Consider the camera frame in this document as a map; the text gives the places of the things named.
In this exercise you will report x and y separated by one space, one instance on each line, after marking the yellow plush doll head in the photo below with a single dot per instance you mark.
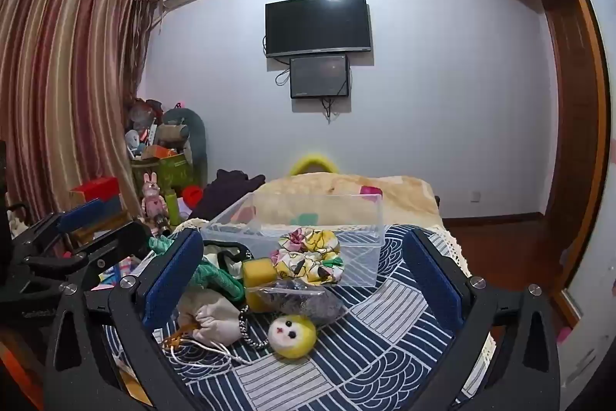
293 336

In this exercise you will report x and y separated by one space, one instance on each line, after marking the beige fleece blanket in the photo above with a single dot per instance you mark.
337 185

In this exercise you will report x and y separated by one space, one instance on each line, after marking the yellow sponge block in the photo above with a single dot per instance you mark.
257 274

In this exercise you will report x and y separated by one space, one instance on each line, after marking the small black monitor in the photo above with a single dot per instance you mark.
319 76

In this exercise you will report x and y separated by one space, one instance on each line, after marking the clear plastic storage bin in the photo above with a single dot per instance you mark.
313 206

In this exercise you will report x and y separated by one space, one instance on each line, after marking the pink small object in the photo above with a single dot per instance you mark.
371 190

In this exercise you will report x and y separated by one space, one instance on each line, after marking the striped red and gold curtain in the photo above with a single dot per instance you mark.
62 93

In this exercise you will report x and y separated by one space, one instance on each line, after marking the wooden wardrobe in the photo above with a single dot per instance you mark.
572 112

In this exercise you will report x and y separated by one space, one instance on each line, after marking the blue wave-patterned cloth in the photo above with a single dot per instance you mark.
385 324

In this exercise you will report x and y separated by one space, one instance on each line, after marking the red box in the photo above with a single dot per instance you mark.
96 188

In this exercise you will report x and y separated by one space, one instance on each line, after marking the wall-mounted black television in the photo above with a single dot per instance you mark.
317 25

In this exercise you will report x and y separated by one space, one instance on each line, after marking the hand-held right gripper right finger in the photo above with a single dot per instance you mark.
433 283

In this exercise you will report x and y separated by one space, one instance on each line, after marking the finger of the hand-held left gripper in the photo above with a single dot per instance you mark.
113 242
79 214

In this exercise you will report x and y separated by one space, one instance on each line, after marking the green bottle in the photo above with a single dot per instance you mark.
173 208

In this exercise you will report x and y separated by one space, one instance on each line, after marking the green cardboard box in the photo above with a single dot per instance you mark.
168 170

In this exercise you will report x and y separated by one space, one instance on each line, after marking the clear bag dark contents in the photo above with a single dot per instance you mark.
308 302

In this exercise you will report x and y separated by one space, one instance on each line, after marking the floral fabric scrunchie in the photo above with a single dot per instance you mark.
310 254

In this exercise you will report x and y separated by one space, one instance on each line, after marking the green knitted cloth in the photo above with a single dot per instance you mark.
219 278

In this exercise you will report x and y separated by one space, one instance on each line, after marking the yellow fuzzy hoop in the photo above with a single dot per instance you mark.
313 160

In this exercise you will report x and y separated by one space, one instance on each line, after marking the pile of toys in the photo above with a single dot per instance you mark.
142 127

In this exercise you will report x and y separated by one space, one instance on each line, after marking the pink rabbit toy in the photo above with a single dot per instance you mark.
155 199

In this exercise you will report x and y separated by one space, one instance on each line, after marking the red round object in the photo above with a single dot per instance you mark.
194 195

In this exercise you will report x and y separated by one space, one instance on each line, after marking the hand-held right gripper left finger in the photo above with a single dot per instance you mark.
172 278

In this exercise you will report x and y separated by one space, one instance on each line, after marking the dark brown cloth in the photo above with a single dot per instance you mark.
226 189

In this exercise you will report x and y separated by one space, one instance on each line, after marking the white crochet lace cloth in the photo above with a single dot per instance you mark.
457 257

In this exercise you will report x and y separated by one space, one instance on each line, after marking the white wall socket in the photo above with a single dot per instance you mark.
474 197

